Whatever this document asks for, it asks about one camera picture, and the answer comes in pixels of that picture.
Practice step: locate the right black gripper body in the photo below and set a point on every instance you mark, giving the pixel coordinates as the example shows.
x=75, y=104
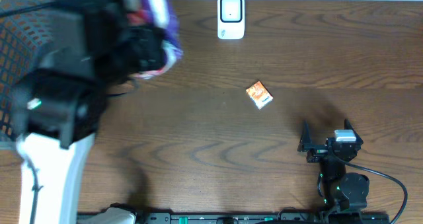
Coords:
x=318, y=154

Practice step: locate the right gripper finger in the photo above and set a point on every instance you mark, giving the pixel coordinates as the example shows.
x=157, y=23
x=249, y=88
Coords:
x=305, y=142
x=348, y=126

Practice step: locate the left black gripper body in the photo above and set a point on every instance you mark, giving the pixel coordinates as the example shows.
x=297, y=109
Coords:
x=145, y=54

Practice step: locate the red purple snack packet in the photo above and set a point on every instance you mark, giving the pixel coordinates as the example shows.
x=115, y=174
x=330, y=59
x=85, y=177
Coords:
x=160, y=14

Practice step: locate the small orange snack packet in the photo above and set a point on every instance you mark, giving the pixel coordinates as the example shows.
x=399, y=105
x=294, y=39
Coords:
x=259, y=95

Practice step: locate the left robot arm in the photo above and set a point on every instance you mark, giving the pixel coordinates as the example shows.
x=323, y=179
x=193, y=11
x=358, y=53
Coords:
x=56, y=108

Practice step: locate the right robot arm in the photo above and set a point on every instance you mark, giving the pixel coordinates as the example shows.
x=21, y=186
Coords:
x=344, y=193

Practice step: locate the white barcode scanner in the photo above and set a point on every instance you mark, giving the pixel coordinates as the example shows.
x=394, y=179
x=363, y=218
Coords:
x=230, y=19

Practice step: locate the grey plastic mesh basket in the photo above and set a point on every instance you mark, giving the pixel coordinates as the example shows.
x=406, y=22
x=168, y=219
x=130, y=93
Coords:
x=25, y=33

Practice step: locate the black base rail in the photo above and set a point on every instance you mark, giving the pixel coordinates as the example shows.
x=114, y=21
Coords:
x=290, y=216

